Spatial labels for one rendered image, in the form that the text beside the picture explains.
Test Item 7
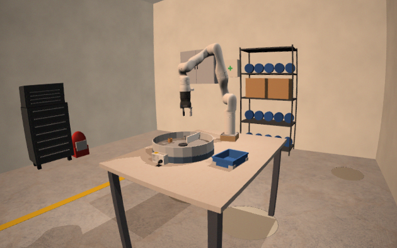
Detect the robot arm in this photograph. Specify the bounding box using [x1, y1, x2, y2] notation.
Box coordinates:
[178, 43, 237, 135]

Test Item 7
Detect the blue open crate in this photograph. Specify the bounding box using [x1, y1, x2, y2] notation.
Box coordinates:
[212, 149, 249, 170]

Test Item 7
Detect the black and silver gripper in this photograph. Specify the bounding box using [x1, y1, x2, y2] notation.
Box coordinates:
[180, 84, 194, 116]

